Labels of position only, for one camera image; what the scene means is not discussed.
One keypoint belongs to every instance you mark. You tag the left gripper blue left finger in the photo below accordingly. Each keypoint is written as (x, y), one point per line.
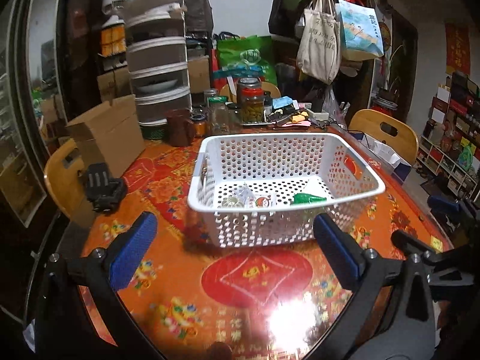
(127, 250)

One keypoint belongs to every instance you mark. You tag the blue face mask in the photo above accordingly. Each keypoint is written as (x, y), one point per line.
(281, 102)

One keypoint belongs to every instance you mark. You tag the white plastic drawer tower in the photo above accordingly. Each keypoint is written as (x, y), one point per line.
(156, 58)

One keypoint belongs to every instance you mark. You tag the white round plastic piece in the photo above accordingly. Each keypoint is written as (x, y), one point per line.
(233, 201)

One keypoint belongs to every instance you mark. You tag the clear white plastic bag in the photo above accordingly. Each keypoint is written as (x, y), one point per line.
(244, 197)

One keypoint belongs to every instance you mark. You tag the black phone stand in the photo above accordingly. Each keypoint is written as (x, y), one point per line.
(103, 191)

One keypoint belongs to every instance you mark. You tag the tomato print snack packet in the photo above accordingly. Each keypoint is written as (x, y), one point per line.
(264, 200)

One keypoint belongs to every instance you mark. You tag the white perforated plastic basket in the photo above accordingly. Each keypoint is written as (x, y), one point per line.
(279, 164)

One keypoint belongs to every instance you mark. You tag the tall green lid glass jar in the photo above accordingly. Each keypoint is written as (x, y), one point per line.
(218, 115)

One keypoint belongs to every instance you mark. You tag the green snack packet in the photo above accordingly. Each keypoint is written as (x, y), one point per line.
(306, 198)

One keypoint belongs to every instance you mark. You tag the brown ceramic mug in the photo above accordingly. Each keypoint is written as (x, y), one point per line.
(181, 130)

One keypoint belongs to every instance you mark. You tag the green shopping bag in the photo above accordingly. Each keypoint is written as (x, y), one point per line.
(247, 57)

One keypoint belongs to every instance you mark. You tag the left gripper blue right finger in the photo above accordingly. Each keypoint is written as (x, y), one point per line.
(343, 254)

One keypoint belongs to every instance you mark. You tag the blue illustrated paper bag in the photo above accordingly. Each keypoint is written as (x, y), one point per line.
(360, 32)

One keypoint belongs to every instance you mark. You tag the empty black lid glass jar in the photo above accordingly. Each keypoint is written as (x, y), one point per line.
(235, 118)

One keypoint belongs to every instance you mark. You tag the wooden chair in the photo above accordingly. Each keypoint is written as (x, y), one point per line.
(64, 178)
(388, 130)

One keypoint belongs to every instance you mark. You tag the red floral tablecloth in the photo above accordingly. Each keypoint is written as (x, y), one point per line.
(264, 302)

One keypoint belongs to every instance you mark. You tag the left wooden chair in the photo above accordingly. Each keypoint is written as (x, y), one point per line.
(64, 178)

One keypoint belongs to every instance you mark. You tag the beige canvas tote bag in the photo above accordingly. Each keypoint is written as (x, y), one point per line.
(319, 53)

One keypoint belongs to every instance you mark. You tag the brown cardboard box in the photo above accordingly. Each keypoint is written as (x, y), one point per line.
(109, 133)

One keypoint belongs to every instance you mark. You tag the white paper bag on chair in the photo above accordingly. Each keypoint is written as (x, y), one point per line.
(398, 166)

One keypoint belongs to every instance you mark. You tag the small orange jam jar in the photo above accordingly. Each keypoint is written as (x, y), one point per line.
(200, 123)

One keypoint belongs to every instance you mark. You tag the right wooden chair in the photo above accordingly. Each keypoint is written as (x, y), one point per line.
(388, 130)

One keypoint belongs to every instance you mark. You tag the red lid pickle jar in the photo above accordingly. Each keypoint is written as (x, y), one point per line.
(252, 105)

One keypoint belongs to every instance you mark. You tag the white label inside basket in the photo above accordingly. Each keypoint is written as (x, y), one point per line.
(316, 187)

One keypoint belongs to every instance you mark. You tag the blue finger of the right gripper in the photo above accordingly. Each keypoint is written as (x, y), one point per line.
(443, 205)

